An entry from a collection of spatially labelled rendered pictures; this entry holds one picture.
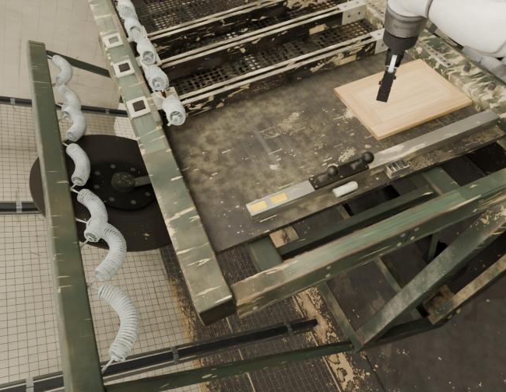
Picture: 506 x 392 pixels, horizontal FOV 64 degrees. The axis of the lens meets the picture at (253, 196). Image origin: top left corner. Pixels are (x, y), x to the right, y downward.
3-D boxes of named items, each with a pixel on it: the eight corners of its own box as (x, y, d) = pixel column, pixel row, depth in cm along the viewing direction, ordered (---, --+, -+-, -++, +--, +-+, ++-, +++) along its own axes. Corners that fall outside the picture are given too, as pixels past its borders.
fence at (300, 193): (496, 125, 144) (500, 117, 141) (252, 222, 127) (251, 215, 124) (486, 117, 147) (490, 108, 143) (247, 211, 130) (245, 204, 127)
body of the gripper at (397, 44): (389, 10, 90) (381, 43, 98) (381, 36, 87) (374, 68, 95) (424, 15, 88) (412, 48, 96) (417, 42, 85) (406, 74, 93)
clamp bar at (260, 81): (401, 48, 176) (414, -7, 157) (140, 138, 155) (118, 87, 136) (388, 37, 182) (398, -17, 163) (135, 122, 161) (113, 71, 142)
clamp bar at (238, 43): (367, 19, 192) (374, -34, 173) (125, 97, 171) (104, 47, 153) (355, 10, 198) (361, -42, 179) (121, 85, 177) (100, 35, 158)
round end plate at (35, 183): (225, 237, 192) (36, 250, 148) (220, 245, 196) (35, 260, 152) (178, 134, 239) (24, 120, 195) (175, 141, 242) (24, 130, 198)
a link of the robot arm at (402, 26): (383, 13, 82) (377, 37, 87) (429, 21, 80) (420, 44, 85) (391, -15, 85) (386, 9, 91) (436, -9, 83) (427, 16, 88)
